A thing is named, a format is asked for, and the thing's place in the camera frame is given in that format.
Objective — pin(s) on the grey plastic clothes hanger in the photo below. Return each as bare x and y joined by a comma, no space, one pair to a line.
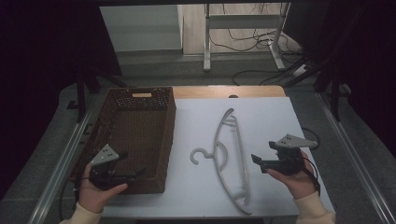
229,161

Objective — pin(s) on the person's right hand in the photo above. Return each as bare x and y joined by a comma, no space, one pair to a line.
295,182

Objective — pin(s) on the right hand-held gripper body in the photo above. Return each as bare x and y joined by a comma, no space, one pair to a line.
288,155

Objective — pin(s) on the white power strip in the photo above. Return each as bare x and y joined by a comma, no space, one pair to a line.
300,70

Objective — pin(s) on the brown woven basket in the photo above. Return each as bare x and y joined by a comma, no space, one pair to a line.
134,140

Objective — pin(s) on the white metal stand frame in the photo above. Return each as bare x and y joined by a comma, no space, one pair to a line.
243,34

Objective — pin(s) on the black stand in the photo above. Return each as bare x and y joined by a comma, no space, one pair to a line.
334,90
84,87

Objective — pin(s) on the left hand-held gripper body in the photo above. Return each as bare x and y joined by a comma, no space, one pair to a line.
104,166

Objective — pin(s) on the grey metal rail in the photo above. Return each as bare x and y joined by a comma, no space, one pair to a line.
355,155
59,165

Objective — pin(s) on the person's left hand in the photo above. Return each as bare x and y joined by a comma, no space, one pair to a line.
93,196

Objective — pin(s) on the white table sheet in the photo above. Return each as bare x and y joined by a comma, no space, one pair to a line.
236,124

